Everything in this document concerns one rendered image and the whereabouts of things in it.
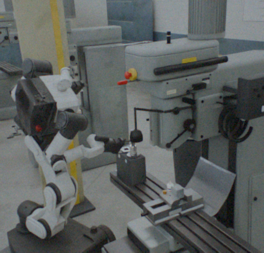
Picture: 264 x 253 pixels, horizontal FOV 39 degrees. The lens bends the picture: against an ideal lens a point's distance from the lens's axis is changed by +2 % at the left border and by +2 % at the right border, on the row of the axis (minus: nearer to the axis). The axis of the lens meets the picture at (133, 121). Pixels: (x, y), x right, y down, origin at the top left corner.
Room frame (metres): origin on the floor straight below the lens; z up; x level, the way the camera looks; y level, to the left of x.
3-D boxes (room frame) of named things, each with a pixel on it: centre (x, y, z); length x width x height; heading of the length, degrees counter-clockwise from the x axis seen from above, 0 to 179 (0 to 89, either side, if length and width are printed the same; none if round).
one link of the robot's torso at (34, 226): (2.17, 0.63, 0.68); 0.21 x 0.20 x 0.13; 49
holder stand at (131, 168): (2.29, 0.04, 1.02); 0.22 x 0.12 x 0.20; 28
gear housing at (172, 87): (1.95, -0.24, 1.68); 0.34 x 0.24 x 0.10; 120
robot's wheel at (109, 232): (2.19, 0.25, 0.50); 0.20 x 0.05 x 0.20; 49
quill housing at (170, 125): (1.93, -0.21, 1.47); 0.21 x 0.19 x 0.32; 30
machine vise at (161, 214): (1.86, -0.21, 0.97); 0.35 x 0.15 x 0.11; 117
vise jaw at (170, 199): (1.85, -0.19, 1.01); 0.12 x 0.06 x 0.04; 27
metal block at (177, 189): (1.87, -0.24, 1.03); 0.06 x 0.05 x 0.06; 27
